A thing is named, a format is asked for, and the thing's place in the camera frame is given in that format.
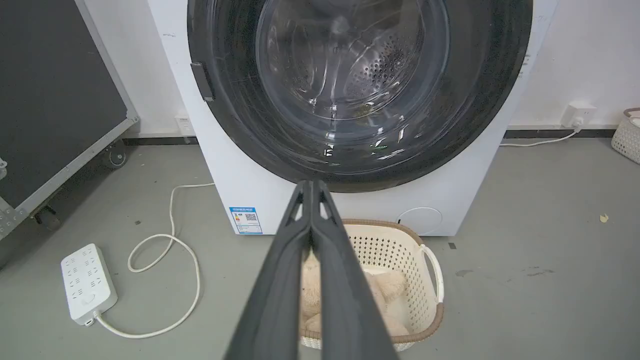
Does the white power strip cable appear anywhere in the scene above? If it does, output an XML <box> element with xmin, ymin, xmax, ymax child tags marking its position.
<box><xmin>94</xmin><ymin>183</ymin><xmax>216</xmax><ymax>340</ymax></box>

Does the cream perforated laundry basket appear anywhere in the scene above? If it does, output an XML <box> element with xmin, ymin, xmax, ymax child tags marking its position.
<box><xmin>299</xmin><ymin>218</ymin><xmax>445</xmax><ymax>351</ymax></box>

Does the white front-load washing machine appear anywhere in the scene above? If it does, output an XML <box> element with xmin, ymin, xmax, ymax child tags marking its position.
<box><xmin>146</xmin><ymin>0</ymin><xmax>560</xmax><ymax>238</ymax></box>

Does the blue energy label sticker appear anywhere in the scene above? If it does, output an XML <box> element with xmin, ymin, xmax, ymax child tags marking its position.
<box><xmin>229</xmin><ymin>206</ymin><xmax>263</xmax><ymax>235</ymax></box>

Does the white woven storage basket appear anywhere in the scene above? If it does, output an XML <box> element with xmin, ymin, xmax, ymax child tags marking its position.
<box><xmin>610</xmin><ymin>107</ymin><xmax>640</xmax><ymax>165</ymax></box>

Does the white power strip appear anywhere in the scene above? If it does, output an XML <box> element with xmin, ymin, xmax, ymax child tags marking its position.
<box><xmin>60</xmin><ymin>243</ymin><xmax>119</xmax><ymax>327</ymax></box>

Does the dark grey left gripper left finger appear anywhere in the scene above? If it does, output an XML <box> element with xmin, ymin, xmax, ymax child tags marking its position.
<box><xmin>225</xmin><ymin>180</ymin><xmax>313</xmax><ymax>360</ymax></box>

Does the white wall socket plug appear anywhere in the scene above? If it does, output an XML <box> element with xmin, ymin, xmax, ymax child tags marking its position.
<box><xmin>561</xmin><ymin>101</ymin><xmax>598</xmax><ymax>132</ymax></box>

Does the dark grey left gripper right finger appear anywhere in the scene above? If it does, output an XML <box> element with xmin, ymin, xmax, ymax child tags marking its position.
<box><xmin>312</xmin><ymin>180</ymin><xmax>399</xmax><ymax>360</ymax></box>

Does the white wall plug with cord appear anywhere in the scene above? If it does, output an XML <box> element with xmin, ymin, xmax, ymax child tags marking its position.
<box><xmin>500</xmin><ymin>129</ymin><xmax>581</xmax><ymax>148</ymax></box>

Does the black flight case on wheels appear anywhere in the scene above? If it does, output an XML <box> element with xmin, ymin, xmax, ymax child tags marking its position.
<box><xmin>0</xmin><ymin>0</ymin><xmax>140</xmax><ymax>242</ymax></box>

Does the dark round washing machine door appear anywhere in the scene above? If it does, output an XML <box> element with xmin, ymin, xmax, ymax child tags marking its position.
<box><xmin>187</xmin><ymin>0</ymin><xmax>534</xmax><ymax>194</ymax></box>

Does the cream plush toy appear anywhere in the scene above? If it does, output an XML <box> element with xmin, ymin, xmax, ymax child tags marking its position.
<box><xmin>300</xmin><ymin>252</ymin><xmax>411</xmax><ymax>337</ymax></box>

